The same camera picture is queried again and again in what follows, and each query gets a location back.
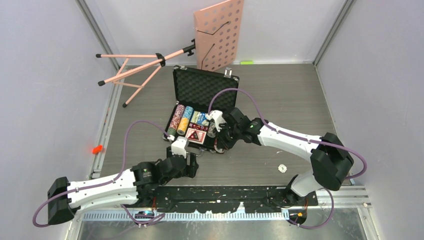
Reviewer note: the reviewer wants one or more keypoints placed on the green tape piece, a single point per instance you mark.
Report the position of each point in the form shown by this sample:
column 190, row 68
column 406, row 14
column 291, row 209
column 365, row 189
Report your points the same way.
column 247, row 63

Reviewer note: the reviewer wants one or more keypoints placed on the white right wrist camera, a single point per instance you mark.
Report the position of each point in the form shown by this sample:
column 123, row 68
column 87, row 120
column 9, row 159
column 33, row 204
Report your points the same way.
column 217, row 117

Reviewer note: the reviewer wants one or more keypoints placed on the red playing card deck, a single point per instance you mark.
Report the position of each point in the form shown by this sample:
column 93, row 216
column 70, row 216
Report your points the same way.
column 196, row 136

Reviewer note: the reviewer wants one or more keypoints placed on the green poker chip stack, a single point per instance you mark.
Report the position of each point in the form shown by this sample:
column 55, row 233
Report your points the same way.
column 171, row 134

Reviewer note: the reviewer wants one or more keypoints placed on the blue red chip stack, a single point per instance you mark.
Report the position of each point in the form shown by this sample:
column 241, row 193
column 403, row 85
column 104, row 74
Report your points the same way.
column 217, row 149

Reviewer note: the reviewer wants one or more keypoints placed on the pink music stand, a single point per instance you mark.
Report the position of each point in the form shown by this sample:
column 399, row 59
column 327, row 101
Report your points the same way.
column 215, row 44

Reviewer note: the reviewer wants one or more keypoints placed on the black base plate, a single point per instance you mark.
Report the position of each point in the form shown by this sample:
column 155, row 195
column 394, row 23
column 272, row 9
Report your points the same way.
column 222, row 199

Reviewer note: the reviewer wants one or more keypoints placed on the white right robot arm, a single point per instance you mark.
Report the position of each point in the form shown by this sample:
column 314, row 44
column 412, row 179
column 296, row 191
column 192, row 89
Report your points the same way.
column 330, row 162

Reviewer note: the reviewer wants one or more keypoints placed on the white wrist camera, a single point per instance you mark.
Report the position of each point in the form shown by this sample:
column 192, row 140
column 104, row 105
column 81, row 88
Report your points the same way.
column 217, row 117
column 178, row 145

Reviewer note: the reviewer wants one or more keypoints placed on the black poker set case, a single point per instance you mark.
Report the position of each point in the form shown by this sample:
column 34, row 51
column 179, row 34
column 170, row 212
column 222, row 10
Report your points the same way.
column 196, row 88

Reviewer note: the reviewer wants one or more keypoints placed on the red white chip stack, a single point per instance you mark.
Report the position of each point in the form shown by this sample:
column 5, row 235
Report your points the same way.
column 176, row 118

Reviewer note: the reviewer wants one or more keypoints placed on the blue yellow chip stack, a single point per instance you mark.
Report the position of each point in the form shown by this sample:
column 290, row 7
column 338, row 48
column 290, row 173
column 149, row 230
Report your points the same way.
column 185, row 120

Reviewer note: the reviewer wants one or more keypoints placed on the blue playing card deck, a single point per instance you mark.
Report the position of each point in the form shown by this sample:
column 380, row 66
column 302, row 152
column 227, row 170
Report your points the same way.
column 199, row 118

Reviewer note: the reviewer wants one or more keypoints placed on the orange clip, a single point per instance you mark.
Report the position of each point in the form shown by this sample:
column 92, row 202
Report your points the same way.
column 97, row 149

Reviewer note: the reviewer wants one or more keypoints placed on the green white chip stack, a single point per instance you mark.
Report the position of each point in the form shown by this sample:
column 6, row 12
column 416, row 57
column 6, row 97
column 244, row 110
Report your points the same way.
column 212, row 130

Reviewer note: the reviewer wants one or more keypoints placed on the white poker chip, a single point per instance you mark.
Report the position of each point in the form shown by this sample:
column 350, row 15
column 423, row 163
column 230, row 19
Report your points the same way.
column 282, row 168

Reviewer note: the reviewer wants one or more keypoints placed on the clear all-in triangle button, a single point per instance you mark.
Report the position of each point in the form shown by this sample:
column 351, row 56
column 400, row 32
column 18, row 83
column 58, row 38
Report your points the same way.
column 195, row 136

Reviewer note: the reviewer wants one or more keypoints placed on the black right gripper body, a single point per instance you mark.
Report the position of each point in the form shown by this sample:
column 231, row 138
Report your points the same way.
column 226, row 127

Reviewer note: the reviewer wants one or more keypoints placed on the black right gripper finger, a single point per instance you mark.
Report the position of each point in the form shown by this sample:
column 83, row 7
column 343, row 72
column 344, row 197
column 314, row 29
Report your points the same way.
column 233, row 136
column 222, row 139

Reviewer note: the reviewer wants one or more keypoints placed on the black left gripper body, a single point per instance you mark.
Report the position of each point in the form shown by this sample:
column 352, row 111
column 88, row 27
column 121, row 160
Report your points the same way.
column 164, row 181

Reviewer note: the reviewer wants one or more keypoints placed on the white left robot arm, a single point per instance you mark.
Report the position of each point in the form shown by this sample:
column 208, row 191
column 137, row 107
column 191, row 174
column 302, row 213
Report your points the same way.
column 136, row 185

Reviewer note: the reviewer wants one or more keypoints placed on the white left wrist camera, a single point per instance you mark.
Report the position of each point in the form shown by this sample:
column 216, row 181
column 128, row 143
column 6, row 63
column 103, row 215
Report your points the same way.
column 178, row 145

